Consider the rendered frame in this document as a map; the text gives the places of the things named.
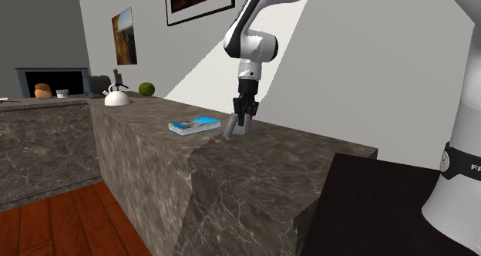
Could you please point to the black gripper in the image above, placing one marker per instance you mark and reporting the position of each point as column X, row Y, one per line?
column 248, row 88

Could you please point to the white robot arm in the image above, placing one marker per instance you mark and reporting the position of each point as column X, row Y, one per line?
column 464, row 127

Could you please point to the blue book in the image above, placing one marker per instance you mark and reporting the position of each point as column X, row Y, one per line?
column 195, row 125

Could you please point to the green round fruit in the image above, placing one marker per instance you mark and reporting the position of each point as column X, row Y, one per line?
column 146, row 89

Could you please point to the white kettle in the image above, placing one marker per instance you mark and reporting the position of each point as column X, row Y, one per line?
column 117, row 98

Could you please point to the brown slender figure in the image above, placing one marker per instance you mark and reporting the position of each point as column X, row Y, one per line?
column 118, row 76

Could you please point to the dark grey appliance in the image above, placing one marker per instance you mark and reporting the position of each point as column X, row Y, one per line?
column 99, row 85

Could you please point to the dark robot stand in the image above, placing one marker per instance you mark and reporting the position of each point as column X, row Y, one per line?
column 368, row 206

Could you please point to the small white cup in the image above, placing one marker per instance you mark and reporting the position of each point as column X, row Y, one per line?
column 62, row 94

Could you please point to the orange brown bread loaf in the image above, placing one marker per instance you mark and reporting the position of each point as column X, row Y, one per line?
column 43, row 91

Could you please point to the grey fireplace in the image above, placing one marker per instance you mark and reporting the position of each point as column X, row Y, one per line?
column 20, row 82

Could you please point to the frameless orange wall picture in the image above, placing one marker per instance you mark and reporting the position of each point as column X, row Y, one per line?
column 124, row 37

